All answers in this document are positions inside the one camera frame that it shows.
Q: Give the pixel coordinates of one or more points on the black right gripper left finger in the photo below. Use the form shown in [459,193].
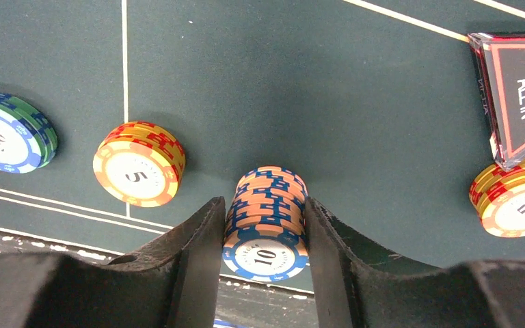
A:
[172,281]

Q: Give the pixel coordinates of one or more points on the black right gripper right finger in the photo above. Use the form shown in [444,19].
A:
[360,283]

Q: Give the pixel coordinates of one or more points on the pink blue chip stack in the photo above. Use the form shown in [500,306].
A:
[265,237]

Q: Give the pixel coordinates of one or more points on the orange red chip stack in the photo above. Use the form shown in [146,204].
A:
[140,163]

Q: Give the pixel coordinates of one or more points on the green blue chip stack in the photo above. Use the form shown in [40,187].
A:
[28,140]

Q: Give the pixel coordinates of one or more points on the red black all-in triangle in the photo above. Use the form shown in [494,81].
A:
[499,59]

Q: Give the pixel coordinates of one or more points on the blue white card deck box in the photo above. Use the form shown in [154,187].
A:
[218,323]

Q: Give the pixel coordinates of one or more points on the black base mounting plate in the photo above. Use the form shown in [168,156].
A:
[239,301]

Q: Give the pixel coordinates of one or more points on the dark green poker mat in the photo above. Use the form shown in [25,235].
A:
[373,104]

